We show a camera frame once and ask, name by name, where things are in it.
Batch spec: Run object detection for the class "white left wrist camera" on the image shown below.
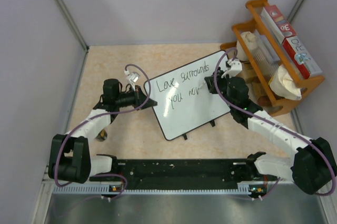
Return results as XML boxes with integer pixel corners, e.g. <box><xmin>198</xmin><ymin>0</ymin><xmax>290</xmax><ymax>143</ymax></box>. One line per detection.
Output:
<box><xmin>124</xmin><ymin>70</ymin><xmax>140</xmax><ymax>88</ymax></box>

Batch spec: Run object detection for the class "black yellow drink can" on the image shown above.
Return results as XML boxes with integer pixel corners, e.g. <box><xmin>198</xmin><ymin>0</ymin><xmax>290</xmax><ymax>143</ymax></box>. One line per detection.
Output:
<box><xmin>95</xmin><ymin>129</ymin><xmax>107</xmax><ymax>142</ymax></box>

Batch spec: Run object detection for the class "red white box upper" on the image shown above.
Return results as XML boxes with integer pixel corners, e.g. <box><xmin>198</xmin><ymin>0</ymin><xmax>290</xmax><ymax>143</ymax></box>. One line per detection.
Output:
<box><xmin>260</xmin><ymin>5</ymin><xmax>297</xmax><ymax>42</ymax></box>

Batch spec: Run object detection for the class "brown cardboard box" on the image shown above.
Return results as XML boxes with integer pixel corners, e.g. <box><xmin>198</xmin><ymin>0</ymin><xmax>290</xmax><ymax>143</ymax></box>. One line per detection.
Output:
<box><xmin>240</xmin><ymin>62</ymin><xmax>257</xmax><ymax>83</ymax></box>

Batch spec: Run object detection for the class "cream paper bag upper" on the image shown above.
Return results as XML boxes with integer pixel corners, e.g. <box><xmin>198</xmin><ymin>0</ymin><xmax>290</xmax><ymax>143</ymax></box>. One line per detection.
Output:
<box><xmin>236</xmin><ymin>32</ymin><xmax>258</xmax><ymax>62</ymax></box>

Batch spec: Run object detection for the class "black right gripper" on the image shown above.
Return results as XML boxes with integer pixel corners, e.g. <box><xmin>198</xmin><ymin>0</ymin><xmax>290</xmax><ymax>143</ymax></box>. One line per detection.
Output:
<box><xmin>206</xmin><ymin>70</ymin><xmax>236</xmax><ymax>109</ymax></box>

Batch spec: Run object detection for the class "red white box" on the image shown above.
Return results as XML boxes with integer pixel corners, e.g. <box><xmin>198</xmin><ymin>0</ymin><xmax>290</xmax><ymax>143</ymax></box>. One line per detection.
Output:
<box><xmin>260</xmin><ymin>5</ymin><xmax>297</xmax><ymax>42</ymax></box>
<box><xmin>282</xmin><ymin>36</ymin><xmax>322</xmax><ymax>79</ymax></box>

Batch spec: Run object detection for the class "red white box lower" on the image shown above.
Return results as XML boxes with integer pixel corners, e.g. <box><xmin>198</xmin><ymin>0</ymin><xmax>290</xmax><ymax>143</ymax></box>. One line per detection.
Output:
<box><xmin>282</xmin><ymin>36</ymin><xmax>322</xmax><ymax>79</ymax></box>

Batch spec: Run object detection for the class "white whiteboard black frame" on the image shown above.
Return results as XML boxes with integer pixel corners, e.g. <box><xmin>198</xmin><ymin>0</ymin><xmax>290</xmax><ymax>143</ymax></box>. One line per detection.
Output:
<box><xmin>144</xmin><ymin>50</ymin><xmax>230</xmax><ymax>141</ymax></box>

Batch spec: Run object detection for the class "cream paper bag lower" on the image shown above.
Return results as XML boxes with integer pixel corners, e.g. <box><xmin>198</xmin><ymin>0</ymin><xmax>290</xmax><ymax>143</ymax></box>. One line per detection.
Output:
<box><xmin>269</xmin><ymin>65</ymin><xmax>302</xmax><ymax>100</ymax></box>

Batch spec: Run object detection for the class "grey slotted cable duct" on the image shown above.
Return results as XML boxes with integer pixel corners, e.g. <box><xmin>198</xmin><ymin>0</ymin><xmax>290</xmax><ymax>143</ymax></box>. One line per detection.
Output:
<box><xmin>53</xmin><ymin>183</ymin><xmax>266</xmax><ymax>196</ymax></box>

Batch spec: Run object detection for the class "cream paper bag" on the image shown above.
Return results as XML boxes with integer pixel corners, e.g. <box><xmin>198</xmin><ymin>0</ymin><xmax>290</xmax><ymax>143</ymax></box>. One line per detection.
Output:
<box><xmin>236</xmin><ymin>32</ymin><xmax>258</xmax><ymax>62</ymax></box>
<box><xmin>269</xmin><ymin>65</ymin><xmax>302</xmax><ymax>100</ymax></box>

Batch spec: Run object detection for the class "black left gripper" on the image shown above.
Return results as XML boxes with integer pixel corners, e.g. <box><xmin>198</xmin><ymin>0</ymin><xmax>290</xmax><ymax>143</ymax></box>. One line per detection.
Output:
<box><xmin>115</xmin><ymin>85</ymin><xmax>156</xmax><ymax>111</ymax></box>

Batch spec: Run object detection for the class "clear plastic straw pack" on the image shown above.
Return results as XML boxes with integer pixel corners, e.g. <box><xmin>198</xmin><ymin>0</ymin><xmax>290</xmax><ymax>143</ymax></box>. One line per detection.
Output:
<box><xmin>253</xmin><ymin>29</ymin><xmax>279</xmax><ymax>74</ymax></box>

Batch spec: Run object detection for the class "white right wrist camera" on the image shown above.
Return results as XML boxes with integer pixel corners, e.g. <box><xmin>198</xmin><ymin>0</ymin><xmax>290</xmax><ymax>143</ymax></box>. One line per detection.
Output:
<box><xmin>222</xmin><ymin>59</ymin><xmax>242</xmax><ymax>78</ymax></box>

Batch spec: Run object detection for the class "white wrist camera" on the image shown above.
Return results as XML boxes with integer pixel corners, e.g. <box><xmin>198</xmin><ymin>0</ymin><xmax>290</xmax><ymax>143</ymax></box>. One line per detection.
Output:
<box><xmin>222</xmin><ymin>59</ymin><xmax>242</xmax><ymax>78</ymax></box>
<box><xmin>124</xmin><ymin>70</ymin><xmax>140</xmax><ymax>88</ymax></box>

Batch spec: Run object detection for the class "orange wooden shelf rack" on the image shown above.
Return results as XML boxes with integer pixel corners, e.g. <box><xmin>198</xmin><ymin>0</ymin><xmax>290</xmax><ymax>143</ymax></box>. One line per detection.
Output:
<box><xmin>220</xmin><ymin>0</ymin><xmax>325</xmax><ymax>116</ymax></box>

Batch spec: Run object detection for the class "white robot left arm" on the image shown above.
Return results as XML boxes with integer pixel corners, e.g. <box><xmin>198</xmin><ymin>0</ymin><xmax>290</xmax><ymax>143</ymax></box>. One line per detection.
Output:
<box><xmin>48</xmin><ymin>79</ymin><xmax>157</xmax><ymax>187</ymax></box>

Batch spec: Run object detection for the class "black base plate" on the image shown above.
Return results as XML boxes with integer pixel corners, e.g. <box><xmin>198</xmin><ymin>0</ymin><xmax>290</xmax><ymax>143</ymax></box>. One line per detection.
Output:
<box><xmin>89</xmin><ymin>158</ymin><xmax>284</xmax><ymax>190</ymax></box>

